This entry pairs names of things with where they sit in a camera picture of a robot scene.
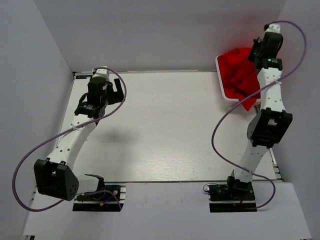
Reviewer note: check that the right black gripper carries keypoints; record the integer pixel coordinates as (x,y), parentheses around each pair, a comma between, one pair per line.
(253,53)

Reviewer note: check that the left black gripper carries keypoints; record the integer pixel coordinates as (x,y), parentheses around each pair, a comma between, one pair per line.
(116,94)

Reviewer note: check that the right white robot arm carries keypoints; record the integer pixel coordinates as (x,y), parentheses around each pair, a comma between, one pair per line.
(271,122)

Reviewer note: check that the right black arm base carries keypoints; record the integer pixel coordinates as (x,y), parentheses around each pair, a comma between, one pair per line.
(224,200)

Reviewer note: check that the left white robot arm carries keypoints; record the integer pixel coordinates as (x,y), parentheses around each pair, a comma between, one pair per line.
(54,175)

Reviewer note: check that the red t shirt pile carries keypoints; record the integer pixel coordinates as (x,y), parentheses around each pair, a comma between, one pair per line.
(240,75)

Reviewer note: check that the blue label sticker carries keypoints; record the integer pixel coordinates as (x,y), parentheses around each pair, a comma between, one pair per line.
(79,77)

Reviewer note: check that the white plastic basket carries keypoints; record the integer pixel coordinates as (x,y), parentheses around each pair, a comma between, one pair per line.
(221,82)

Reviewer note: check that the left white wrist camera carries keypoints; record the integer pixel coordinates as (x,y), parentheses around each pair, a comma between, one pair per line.
(101,72)

